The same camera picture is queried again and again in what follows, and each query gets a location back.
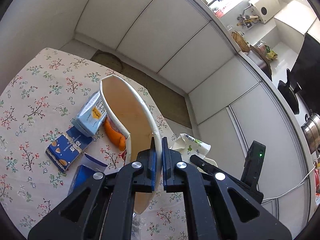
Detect white paper cup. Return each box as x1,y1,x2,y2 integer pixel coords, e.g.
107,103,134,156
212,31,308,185
170,133,211,162

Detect dark blue toothpaste box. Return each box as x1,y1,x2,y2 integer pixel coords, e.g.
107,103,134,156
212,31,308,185
68,153,107,195

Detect blue brown milk carton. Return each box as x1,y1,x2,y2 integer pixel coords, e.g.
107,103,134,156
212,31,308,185
72,91,107,137

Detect white lower kitchen cabinets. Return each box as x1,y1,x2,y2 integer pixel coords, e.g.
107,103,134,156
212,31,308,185
67,0,315,226

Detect blue cookie box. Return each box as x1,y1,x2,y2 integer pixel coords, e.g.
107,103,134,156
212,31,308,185
46,126,93,173

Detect green floor mat left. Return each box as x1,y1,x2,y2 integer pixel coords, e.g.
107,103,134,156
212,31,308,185
120,62,192,128

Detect black frying pan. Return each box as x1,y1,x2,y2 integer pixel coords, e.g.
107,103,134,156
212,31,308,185
277,68,302,115

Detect stainless steel stockpot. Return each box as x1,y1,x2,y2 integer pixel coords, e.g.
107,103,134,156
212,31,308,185
301,111,319,154

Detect steel tray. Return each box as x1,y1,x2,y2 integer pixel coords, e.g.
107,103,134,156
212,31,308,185
247,45,272,80

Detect floral tablecloth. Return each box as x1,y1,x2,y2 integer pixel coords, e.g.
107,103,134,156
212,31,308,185
1,48,192,239

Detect woven basket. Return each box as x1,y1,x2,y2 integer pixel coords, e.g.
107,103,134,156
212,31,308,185
231,31,251,53

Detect green yellow snack bags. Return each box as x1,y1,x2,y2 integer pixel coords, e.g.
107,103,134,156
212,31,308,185
256,41,278,61

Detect black range hood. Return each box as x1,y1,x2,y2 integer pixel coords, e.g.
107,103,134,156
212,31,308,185
291,33,320,114

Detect round woven mat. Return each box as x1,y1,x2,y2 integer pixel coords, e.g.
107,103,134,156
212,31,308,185
91,50,123,73

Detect hanging utensils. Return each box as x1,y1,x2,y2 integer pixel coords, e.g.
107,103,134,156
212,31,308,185
236,10,260,29

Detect white gas water heater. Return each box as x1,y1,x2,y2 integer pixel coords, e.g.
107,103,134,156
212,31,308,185
249,0,281,24

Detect white upper cabinet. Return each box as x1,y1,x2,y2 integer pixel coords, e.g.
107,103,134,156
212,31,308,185
274,0,317,35

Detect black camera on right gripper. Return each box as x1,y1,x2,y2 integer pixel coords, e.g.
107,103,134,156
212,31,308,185
240,140,266,191

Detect white power cable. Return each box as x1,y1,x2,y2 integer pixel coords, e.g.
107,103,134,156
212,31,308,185
261,164,317,202

